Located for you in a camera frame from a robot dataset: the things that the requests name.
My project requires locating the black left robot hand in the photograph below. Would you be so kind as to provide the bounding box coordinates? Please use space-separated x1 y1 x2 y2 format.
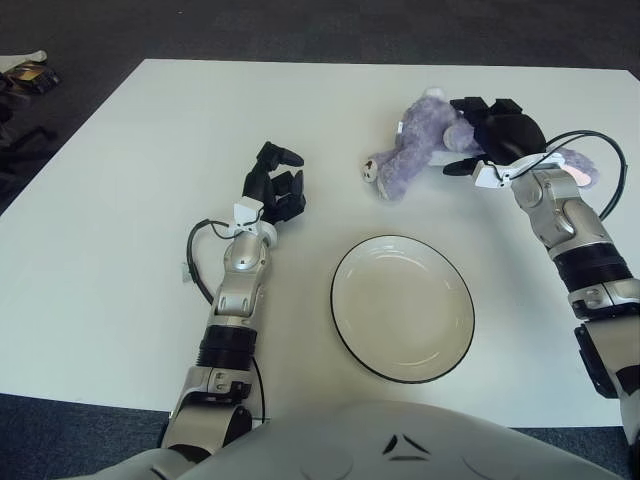
241 141 307 226

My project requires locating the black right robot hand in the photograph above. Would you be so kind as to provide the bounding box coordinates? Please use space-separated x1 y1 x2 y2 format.
442 95 548 177

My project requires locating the purple plush rabbit doll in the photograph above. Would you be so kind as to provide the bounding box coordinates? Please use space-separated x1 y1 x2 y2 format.
360 86 600 202

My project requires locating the white plate with black rim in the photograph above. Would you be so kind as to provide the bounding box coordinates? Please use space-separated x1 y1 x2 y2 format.
329 234 476 385

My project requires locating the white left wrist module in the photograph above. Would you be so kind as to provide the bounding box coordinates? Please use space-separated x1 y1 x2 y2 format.
232 197 264 236

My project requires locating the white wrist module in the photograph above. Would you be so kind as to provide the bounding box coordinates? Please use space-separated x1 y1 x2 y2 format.
472 159 516 190
232 197 264 236

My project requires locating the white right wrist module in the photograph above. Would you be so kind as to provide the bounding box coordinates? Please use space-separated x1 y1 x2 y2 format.
472 159 516 190

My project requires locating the black chair base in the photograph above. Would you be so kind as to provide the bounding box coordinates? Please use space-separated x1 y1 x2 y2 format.
0 127 56 151

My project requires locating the black and yellow box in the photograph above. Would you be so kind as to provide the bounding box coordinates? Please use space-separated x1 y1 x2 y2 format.
0 62 61 94

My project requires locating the grey robot torso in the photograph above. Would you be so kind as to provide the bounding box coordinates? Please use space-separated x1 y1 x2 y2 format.
94 399 626 480

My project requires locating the dark fabric bundle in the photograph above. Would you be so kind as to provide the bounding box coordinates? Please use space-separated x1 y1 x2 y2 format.
0 87 31 124

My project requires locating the white cloth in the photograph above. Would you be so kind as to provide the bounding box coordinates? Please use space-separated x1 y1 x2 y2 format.
0 49 49 71

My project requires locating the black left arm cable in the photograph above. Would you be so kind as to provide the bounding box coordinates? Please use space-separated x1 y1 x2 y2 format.
185 219 261 305

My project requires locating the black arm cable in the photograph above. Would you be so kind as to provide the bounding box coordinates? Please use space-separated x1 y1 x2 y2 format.
185 219 261 305
504 130 629 221

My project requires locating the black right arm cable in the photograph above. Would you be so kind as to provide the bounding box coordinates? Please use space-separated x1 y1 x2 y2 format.
504 130 629 221

